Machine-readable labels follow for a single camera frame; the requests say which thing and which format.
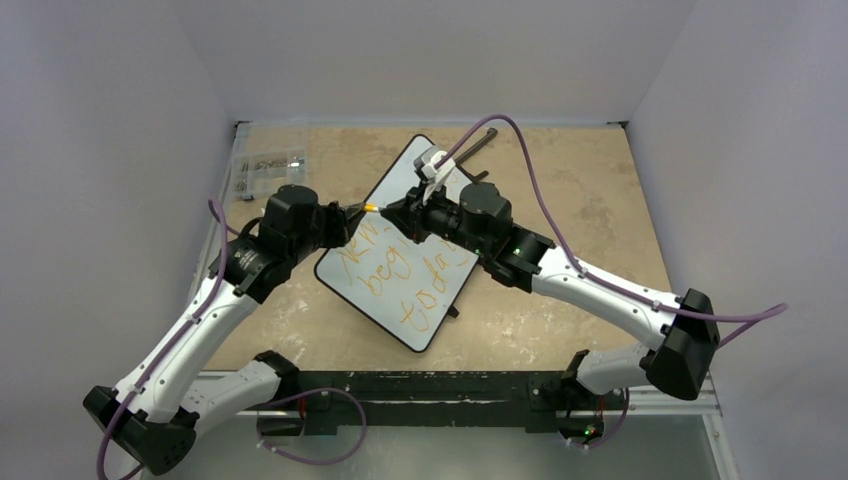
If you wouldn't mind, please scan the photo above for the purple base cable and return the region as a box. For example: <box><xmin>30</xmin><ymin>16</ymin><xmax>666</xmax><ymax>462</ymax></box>
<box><xmin>256</xmin><ymin>387</ymin><xmax>369</xmax><ymax>466</ymax></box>

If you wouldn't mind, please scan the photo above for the black metal crank handle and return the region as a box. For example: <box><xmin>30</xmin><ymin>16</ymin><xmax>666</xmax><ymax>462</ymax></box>
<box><xmin>455</xmin><ymin>127</ymin><xmax>498</xmax><ymax>183</ymax></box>

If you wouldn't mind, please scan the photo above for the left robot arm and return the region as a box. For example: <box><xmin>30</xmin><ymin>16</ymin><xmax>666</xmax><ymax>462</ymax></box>
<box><xmin>83</xmin><ymin>185</ymin><xmax>372</xmax><ymax>479</ymax></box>

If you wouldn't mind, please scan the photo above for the aluminium frame rail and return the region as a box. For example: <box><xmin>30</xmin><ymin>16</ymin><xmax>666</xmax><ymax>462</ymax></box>
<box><xmin>192</xmin><ymin>371</ymin><xmax>721</xmax><ymax>420</ymax></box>

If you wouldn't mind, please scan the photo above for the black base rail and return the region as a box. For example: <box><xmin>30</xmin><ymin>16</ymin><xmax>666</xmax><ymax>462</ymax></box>
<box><xmin>256</xmin><ymin>371</ymin><xmax>625</xmax><ymax>441</ymax></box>

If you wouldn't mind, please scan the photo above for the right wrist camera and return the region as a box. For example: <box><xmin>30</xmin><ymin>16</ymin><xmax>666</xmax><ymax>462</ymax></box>
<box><xmin>413</xmin><ymin>145</ymin><xmax>456</xmax><ymax>204</ymax></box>

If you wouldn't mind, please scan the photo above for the white whiteboard black frame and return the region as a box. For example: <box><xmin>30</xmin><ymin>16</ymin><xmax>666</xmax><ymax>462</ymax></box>
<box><xmin>313</xmin><ymin>134</ymin><xmax>492</xmax><ymax>353</ymax></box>

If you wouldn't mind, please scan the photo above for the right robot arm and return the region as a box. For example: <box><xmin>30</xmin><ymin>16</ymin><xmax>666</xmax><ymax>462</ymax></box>
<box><xmin>380</xmin><ymin>182</ymin><xmax>720</xmax><ymax>407</ymax></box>

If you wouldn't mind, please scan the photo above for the clear plastic screw box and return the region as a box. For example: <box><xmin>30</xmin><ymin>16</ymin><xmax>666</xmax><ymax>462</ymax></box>
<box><xmin>232</xmin><ymin>148</ymin><xmax>309</xmax><ymax>201</ymax></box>

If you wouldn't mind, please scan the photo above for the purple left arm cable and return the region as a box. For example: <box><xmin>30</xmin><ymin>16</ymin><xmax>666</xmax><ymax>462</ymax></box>
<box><xmin>95</xmin><ymin>198</ymin><xmax>243</xmax><ymax>480</ymax></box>

